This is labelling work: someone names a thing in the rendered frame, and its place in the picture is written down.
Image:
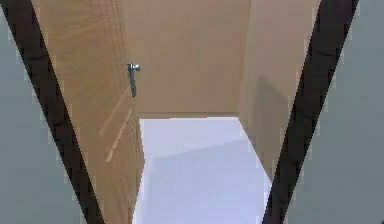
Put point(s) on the light brown wooden room door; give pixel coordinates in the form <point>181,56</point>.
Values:
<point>90,83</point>

